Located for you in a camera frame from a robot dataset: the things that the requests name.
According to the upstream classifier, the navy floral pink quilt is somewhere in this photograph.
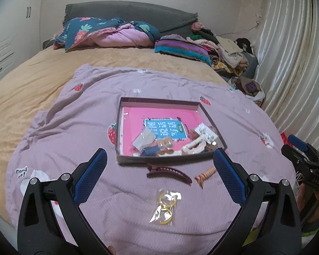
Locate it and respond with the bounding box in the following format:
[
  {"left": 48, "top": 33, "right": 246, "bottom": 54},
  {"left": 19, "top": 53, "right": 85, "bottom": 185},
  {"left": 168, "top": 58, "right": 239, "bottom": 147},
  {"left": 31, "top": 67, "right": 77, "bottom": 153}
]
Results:
[{"left": 53, "top": 17, "right": 161, "bottom": 52}]

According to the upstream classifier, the pearl earrings bag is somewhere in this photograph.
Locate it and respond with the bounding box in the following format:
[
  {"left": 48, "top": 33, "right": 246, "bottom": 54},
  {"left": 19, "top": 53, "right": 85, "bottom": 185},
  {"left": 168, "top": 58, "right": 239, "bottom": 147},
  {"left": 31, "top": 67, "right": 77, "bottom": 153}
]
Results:
[{"left": 159, "top": 137, "right": 175, "bottom": 149}]

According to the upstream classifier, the white wardrobe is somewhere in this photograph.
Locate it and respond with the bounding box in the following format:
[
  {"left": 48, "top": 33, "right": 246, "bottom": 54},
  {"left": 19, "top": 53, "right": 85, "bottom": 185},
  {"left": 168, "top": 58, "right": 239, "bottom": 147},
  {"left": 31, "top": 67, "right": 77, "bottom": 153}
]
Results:
[{"left": 0, "top": 0, "right": 45, "bottom": 86}]

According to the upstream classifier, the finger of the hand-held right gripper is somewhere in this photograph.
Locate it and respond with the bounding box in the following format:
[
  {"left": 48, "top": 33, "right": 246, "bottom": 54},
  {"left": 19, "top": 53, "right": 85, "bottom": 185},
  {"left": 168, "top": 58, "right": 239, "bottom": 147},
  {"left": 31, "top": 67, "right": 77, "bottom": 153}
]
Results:
[
  {"left": 281, "top": 144, "right": 310, "bottom": 171},
  {"left": 287, "top": 134, "right": 309, "bottom": 152}
]

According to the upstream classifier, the orange spiral hair clip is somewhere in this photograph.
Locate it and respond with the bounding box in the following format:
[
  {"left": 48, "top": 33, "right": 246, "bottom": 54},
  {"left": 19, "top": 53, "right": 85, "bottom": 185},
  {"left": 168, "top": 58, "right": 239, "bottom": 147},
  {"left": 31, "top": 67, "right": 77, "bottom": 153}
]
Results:
[{"left": 194, "top": 166, "right": 217, "bottom": 189}]

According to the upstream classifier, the dark red banana hair clip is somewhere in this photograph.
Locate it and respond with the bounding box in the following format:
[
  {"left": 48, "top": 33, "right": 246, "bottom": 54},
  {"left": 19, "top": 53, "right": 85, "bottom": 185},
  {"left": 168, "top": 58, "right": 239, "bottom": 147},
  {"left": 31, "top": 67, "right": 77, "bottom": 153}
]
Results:
[{"left": 146, "top": 164, "right": 193, "bottom": 184}]

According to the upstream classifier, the grey headboard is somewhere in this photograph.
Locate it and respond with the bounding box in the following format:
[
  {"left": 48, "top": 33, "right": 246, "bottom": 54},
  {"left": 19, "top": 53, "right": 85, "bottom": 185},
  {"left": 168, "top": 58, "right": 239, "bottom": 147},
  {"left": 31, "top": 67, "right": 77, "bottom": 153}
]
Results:
[{"left": 61, "top": 1, "right": 199, "bottom": 37}]

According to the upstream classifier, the shallow brown cardboard box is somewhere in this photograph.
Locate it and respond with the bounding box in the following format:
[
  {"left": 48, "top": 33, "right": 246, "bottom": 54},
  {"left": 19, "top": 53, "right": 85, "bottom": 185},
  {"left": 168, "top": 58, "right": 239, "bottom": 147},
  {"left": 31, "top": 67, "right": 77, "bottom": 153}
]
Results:
[{"left": 116, "top": 97, "right": 228, "bottom": 167}]

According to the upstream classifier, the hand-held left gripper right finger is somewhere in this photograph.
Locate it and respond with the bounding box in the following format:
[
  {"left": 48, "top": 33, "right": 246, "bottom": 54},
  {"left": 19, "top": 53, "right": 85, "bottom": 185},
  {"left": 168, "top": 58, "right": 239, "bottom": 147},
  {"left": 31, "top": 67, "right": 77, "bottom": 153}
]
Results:
[{"left": 211, "top": 148, "right": 302, "bottom": 255}]

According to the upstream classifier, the white satin curtain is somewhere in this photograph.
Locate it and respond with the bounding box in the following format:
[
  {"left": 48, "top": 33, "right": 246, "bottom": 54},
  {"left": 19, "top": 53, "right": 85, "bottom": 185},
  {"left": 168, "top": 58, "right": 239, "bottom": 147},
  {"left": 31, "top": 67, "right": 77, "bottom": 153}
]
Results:
[{"left": 253, "top": 0, "right": 319, "bottom": 144}]

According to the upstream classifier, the small blue box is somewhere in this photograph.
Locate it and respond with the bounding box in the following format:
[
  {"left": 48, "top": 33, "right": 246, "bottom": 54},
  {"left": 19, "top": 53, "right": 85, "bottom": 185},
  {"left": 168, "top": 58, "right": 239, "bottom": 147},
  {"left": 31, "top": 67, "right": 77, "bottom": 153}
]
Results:
[{"left": 141, "top": 145, "right": 160, "bottom": 157}]

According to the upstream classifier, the white earrings card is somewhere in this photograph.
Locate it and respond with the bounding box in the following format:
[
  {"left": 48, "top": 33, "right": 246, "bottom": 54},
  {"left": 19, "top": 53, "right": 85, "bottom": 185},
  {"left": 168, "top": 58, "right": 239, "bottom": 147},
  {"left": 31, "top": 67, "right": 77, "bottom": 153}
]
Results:
[{"left": 194, "top": 123, "right": 219, "bottom": 143}]

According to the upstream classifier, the striped purple teal pillow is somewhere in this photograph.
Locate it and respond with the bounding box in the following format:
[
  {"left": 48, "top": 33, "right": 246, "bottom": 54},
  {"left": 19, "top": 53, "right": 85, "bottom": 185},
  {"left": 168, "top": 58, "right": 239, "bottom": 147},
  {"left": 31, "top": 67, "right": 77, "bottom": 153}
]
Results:
[{"left": 154, "top": 34, "right": 212, "bottom": 67}]

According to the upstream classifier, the tan bedsheet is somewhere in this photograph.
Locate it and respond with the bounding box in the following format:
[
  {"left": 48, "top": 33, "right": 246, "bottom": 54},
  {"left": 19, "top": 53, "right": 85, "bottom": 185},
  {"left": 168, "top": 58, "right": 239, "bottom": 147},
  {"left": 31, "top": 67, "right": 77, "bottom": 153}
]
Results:
[{"left": 0, "top": 44, "right": 230, "bottom": 226}]

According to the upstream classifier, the white claw hair clip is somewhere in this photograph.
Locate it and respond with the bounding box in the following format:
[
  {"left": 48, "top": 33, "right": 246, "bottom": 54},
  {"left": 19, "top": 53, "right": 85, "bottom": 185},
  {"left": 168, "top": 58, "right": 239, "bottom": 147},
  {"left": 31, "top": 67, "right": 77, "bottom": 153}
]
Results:
[{"left": 181, "top": 135, "right": 207, "bottom": 155}]

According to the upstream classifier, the pile of clothes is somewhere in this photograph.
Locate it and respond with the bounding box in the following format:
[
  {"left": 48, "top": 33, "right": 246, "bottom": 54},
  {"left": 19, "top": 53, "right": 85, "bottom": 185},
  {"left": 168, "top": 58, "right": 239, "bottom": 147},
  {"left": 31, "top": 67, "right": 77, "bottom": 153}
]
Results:
[{"left": 190, "top": 23, "right": 267, "bottom": 107}]

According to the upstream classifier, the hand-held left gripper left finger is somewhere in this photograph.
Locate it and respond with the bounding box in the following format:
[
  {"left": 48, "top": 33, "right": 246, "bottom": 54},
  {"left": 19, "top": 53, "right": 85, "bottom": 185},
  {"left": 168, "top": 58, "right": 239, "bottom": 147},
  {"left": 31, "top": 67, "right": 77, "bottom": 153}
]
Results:
[{"left": 17, "top": 148, "right": 112, "bottom": 255}]

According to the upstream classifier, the purple printed blanket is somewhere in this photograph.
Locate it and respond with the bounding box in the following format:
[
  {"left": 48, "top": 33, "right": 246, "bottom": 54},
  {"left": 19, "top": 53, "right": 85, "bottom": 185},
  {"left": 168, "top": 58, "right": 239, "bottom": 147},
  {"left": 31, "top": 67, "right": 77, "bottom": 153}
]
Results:
[{"left": 5, "top": 64, "right": 297, "bottom": 255}]

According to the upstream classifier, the white packet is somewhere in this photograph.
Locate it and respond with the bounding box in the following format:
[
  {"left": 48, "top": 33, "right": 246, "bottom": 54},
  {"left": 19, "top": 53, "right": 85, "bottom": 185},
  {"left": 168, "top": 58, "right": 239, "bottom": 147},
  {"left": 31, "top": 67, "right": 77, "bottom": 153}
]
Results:
[{"left": 132, "top": 127, "right": 156, "bottom": 149}]

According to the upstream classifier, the green cloth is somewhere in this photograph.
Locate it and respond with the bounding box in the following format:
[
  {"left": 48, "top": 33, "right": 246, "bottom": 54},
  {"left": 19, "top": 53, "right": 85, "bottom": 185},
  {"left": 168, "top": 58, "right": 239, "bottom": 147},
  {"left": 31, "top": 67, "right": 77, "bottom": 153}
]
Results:
[{"left": 242, "top": 229, "right": 259, "bottom": 246}]

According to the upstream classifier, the pink book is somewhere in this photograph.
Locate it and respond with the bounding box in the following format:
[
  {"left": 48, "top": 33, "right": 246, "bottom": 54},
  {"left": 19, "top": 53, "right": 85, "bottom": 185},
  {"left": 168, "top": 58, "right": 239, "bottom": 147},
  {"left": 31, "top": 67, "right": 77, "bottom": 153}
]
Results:
[{"left": 121, "top": 107, "right": 206, "bottom": 156}]

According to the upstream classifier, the thin wall cable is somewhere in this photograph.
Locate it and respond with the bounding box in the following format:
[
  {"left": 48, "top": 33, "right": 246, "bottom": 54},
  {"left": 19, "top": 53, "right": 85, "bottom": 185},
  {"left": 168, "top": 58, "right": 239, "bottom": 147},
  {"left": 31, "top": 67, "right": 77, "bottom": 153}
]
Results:
[{"left": 220, "top": 22, "right": 261, "bottom": 37}]

